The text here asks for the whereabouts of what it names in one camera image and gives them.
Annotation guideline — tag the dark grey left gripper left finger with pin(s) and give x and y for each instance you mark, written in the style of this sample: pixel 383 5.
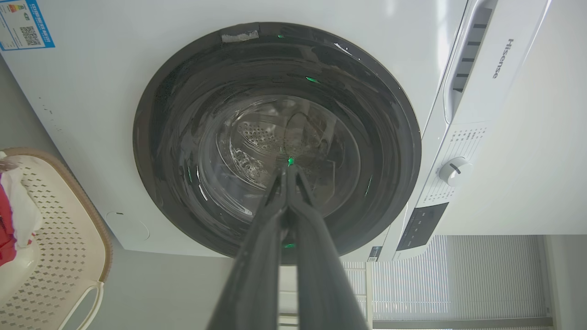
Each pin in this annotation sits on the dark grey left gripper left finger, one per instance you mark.
pixel 257 270

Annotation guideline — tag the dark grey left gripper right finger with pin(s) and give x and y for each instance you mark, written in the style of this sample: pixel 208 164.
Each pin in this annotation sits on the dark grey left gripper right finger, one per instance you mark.
pixel 321 275

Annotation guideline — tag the white perforated laundry basket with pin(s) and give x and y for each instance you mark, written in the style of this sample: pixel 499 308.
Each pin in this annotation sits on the white perforated laundry basket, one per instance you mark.
pixel 64 238

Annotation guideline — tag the red and white laundry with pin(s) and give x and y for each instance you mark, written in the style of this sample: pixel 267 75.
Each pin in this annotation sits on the red and white laundry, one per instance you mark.
pixel 23 206

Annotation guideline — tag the white window blind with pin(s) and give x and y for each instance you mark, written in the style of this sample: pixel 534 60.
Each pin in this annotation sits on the white window blind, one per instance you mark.
pixel 458 275

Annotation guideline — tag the round dark washing machine door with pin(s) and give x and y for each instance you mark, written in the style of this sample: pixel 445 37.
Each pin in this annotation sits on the round dark washing machine door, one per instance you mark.
pixel 275 114

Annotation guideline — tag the white washing machine dial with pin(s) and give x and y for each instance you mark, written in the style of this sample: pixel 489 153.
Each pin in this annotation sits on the white washing machine dial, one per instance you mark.
pixel 454 171

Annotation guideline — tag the white Hisense washing machine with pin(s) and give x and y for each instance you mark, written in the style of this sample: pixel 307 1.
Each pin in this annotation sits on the white Hisense washing machine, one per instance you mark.
pixel 91 114

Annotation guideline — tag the grey tape strip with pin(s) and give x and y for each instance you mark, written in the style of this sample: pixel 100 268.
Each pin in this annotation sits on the grey tape strip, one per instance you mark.
pixel 240 35

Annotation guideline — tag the red garment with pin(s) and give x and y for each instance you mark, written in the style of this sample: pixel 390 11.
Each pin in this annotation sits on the red garment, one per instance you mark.
pixel 5 229

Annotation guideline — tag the blue energy label sticker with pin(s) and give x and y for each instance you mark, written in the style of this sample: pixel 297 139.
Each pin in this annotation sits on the blue energy label sticker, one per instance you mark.
pixel 23 23

